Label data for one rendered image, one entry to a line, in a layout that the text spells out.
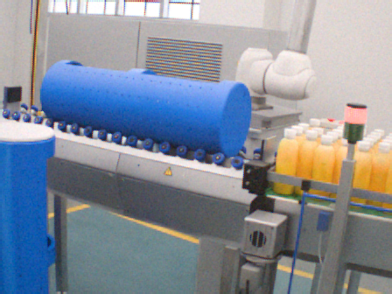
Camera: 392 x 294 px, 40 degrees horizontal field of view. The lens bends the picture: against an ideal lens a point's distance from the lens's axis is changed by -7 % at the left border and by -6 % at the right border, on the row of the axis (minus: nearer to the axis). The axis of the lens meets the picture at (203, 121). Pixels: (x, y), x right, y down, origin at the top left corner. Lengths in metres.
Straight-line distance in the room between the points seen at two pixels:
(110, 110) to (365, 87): 2.86
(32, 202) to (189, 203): 0.60
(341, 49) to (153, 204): 2.88
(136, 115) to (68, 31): 2.70
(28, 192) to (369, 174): 1.12
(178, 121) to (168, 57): 2.00
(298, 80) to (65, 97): 0.99
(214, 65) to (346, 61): 1.36
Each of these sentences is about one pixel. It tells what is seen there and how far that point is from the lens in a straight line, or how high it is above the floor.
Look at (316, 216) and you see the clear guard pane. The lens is 1.77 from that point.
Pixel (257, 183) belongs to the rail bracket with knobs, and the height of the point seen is 0.94.
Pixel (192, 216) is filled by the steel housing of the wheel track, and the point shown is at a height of 0.72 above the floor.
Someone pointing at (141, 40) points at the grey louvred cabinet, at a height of 1.28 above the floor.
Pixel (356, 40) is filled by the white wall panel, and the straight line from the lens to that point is 4.70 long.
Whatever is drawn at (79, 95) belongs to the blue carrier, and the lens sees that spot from 2.31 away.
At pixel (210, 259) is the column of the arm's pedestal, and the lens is 2.77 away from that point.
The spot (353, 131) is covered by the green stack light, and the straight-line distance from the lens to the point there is 1.56.
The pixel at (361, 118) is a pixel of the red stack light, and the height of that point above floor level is 1.22.
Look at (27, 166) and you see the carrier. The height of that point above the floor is 0.94.
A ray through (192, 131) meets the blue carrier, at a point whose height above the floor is 1.05.
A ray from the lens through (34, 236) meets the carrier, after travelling 1.94.
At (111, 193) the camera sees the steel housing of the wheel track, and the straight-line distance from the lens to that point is 2.33.
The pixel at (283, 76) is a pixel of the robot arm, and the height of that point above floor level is 1.24.
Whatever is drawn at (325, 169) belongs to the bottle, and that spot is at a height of 1.01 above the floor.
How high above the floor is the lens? 1.43
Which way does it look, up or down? 10 degrees down
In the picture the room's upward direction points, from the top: 5 degrees clockwise
